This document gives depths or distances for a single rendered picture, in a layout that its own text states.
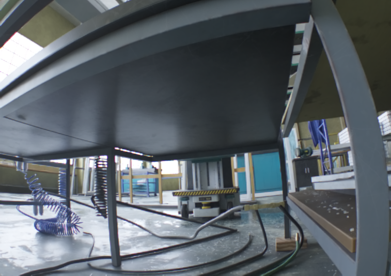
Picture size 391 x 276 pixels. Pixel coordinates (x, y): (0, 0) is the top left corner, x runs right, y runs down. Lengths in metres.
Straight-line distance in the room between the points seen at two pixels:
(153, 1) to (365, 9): 0.33
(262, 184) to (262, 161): 0.53
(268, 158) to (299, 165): 0.77
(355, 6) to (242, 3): 0.23
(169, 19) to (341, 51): 0.17
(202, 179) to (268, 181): 2.76
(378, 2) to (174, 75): 0.37
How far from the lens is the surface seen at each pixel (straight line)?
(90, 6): 0.68
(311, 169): 4.92
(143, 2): 0.26
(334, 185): 0.60
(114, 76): 0.38
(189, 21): 0.22
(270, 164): 5.08
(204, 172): 2.53
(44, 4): 0.66
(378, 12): 0.43
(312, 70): 0.47
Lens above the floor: 0.38
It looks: 15 degrees up
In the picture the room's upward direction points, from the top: 3 degrees counter-clockwise
